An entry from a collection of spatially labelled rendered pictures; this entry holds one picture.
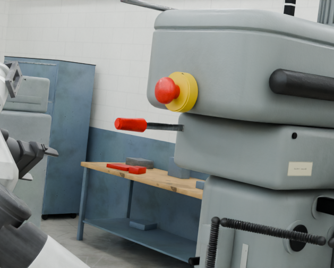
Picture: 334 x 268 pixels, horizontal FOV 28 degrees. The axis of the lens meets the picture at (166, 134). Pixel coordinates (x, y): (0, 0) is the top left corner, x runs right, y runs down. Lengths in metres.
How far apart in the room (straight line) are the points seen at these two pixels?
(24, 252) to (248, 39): 0.50
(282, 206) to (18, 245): 0.43
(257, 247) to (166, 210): 6.56
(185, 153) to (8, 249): 0.33
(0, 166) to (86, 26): 7.94
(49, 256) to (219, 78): 0.42
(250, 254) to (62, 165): 7.46
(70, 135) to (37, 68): 0.96
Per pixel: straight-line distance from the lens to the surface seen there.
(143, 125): 1.07
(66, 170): 8.53
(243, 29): 0.95
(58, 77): 8.32
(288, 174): 1.02
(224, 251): 1.10
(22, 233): 1.12
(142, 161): 7.42
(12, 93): 1.22
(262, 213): 1.08
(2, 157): 1.24
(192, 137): 1.12
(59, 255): 1.14
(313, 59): 1.02
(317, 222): 1.14
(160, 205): 7.71
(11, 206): 1.10
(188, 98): 0.97
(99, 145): 8.64
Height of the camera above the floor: 1.76
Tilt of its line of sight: 4 degrees down
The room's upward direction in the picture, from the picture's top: 6 degrees clockwise
